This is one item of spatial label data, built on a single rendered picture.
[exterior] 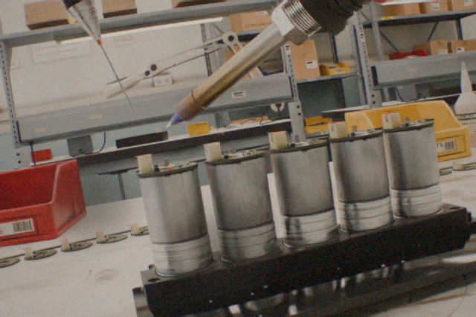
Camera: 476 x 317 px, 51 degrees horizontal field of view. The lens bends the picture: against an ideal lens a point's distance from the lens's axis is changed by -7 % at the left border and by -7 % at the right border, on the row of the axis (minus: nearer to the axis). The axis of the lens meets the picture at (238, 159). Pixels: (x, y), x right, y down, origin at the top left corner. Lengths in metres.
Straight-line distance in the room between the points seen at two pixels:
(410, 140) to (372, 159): 0.02
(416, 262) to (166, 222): 0.10
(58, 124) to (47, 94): 2.18
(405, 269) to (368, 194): 0.04
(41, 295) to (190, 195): 0.13
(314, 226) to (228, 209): 0.04
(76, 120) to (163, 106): 0.40
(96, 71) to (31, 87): 0.57
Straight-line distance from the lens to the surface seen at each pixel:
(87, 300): 0.28
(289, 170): 0.22
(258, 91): 2.54
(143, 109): 2.46
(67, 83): 4.63
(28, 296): 0.31
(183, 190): 0.21
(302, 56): 4.44
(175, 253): 0.21
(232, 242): 0.22
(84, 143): 2.57
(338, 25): 0.17
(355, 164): 0.23
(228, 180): 0.21
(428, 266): 0.21
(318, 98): 4.89
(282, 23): 0.17
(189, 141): 2.50
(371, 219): 0.23
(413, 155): 0.24
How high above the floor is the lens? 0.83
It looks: 5 degrees down
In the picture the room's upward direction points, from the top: 9 degrees counter-clockwise
